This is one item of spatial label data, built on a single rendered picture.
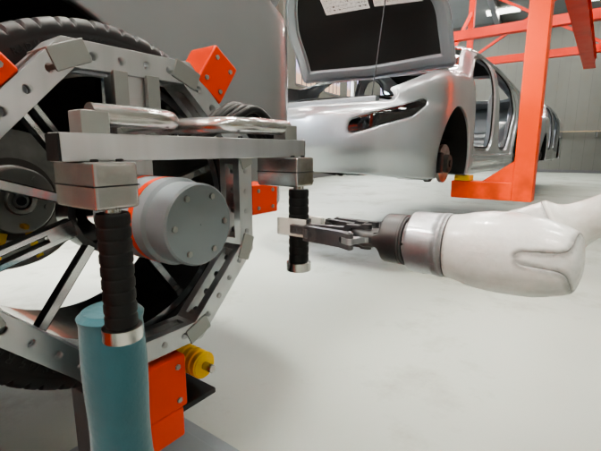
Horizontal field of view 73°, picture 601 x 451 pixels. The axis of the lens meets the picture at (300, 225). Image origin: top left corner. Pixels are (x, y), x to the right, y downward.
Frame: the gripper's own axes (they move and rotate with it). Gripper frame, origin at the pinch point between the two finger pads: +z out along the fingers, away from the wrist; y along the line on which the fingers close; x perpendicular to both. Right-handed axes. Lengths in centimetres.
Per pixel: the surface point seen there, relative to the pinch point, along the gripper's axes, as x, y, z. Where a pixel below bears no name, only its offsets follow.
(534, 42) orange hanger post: 100, 339, 14
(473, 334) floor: -83, 160, 4
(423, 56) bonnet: 95, 315, 97
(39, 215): -2, -18, 62
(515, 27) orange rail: 248, 870, 124
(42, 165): 9, -14, 67
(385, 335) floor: -83, 131, 41
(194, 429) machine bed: -75, 16, 54
